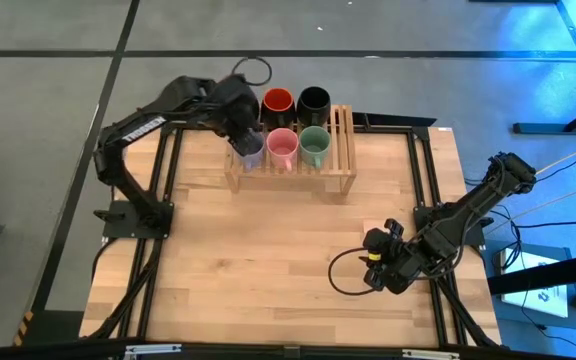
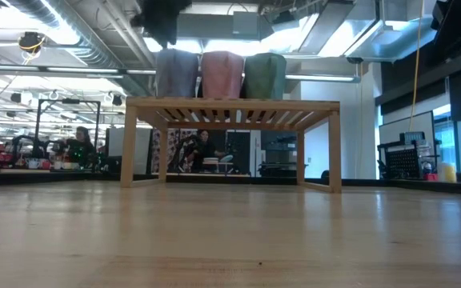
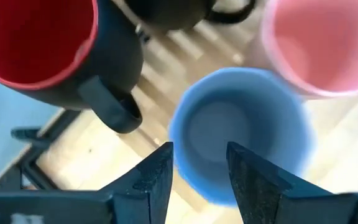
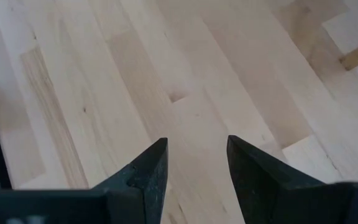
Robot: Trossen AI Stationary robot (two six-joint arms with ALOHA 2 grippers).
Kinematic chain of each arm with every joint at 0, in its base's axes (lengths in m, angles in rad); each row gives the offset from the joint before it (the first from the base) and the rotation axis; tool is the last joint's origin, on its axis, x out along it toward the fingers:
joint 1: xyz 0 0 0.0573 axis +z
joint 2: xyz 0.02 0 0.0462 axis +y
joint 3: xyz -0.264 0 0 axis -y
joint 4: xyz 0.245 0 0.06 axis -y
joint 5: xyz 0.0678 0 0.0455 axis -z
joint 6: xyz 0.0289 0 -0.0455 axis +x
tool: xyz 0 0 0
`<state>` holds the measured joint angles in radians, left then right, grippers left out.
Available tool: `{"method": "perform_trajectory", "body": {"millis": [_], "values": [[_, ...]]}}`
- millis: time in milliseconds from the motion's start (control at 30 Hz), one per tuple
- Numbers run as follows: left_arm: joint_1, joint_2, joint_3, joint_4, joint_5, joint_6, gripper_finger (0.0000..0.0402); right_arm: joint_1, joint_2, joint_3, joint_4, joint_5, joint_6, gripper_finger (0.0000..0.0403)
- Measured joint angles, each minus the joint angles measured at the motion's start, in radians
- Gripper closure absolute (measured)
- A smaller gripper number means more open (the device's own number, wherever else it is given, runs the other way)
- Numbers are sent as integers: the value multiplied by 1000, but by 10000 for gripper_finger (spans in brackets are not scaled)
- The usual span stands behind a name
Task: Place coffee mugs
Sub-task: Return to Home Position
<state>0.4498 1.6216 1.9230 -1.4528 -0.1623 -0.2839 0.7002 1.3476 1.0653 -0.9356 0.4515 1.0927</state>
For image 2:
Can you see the grey mug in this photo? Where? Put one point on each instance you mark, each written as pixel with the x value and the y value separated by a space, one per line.
pixel 176 74

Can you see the pink mug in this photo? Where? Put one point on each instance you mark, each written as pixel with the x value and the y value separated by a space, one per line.
pixel 222 76

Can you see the green mug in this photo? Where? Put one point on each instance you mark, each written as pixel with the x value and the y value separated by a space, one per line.
pixel 264 78

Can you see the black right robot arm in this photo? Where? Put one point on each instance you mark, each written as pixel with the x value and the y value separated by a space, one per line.
pixel 442 14

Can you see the long ceiling light tube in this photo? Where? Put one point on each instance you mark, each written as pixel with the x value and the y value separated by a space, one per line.
pixel 82 70

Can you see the wooden slatted rack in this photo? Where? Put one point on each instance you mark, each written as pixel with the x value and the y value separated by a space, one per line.
pixel 230 105

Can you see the patterned partition panel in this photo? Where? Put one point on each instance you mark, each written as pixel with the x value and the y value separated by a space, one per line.
pixel 173 144

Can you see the white partition panel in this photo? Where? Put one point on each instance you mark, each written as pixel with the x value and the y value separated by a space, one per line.
pixel 128 148

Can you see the person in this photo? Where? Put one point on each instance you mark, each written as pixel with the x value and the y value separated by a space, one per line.
pixel 81 147
pixel 204 149

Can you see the grey equipment shelf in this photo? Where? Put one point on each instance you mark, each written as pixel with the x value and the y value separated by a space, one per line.
pixel 280 156

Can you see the small red cup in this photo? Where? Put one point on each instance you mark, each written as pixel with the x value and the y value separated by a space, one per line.
pixel 46 164

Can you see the small white mug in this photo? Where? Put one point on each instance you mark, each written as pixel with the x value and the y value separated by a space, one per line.
pixel 34 164

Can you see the black bag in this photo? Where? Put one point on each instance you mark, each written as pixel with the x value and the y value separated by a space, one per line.
pixel 325 174

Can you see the black pegboard rack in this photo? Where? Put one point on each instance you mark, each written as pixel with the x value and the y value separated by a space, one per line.
pixel 404 164

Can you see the small red container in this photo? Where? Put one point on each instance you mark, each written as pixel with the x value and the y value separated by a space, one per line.
pixel 430 177

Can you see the yellow container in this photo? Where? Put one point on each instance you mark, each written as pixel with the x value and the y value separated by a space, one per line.
pixel 450 173

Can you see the black metal frame stand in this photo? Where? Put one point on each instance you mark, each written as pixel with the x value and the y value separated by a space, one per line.
pixel 68 101

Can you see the dome security camera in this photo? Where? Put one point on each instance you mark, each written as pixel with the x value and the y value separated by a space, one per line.
pixel 354 60

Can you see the silver ventilation duct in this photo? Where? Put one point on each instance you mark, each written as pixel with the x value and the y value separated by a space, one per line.
pixel 366 36

